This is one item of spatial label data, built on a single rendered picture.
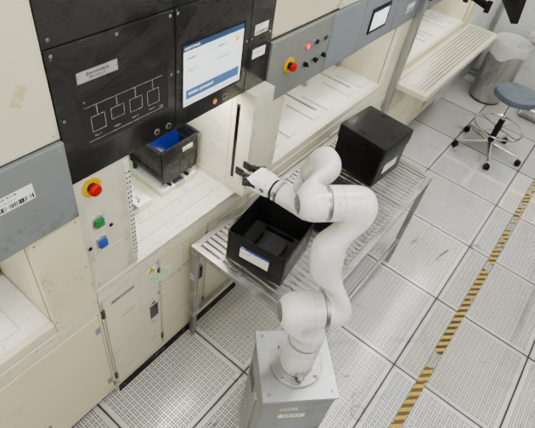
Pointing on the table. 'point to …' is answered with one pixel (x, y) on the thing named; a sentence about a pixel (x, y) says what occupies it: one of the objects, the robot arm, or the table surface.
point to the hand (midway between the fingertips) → (243, 168)
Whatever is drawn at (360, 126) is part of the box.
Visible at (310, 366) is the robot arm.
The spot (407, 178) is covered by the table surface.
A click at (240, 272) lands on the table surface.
